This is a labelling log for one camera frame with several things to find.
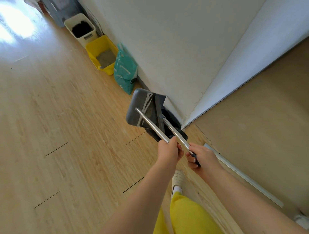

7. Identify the person's right hand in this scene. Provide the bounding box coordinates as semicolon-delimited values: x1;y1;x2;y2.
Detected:
186;142;223;177

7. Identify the person's left hand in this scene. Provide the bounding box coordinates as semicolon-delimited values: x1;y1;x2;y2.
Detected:
157;137;185;170

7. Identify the dark grey long-handled broom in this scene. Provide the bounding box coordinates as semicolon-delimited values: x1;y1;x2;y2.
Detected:
154;95;201;167

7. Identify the dark grey long-handled dustpan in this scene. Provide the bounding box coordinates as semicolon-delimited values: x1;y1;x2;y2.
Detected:
125;88;171;143

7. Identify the teal white litter bag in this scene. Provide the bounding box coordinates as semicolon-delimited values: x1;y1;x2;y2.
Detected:
113;43;138;95

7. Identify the beige cat litter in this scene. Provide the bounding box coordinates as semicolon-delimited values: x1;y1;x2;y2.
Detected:
96;49;116;69

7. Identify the yellow litter box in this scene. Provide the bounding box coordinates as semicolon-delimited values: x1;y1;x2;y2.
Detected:
85;35;119;76

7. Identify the person's right forearm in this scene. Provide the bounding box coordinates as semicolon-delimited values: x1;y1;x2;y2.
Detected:
202;166;309;234

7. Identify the person's left forearm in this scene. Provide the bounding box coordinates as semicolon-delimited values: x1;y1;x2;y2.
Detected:
98;164;177;234

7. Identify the person's cream woven right slipper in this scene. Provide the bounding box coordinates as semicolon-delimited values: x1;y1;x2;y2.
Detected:
172;170;186;198

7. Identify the person's yellow clothing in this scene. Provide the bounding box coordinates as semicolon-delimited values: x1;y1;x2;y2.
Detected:
153;192;224;234

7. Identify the cream plastic storage bin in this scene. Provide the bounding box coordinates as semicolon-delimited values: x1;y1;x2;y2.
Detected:
64;13;98;48

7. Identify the black trash bin liner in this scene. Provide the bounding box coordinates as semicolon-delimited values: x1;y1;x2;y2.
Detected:
145;106;188;142

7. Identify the dark grey skirting board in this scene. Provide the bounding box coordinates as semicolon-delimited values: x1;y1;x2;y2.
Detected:
136;76;151;91

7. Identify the small white object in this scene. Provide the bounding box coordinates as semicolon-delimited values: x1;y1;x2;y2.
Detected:
294;214;309;230

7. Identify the pile of black plastic bags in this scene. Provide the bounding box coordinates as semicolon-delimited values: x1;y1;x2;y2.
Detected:
72;21;93;38

